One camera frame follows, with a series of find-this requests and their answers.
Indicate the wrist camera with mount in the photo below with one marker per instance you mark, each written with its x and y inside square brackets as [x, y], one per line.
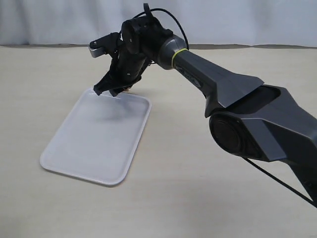
[106, 45]

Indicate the white plastic tray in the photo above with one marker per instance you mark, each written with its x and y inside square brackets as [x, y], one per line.
[98, 139]

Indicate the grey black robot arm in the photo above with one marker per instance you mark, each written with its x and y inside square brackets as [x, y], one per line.
[247, 118]

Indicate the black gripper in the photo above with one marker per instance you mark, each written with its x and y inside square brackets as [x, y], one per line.
[124, 72]

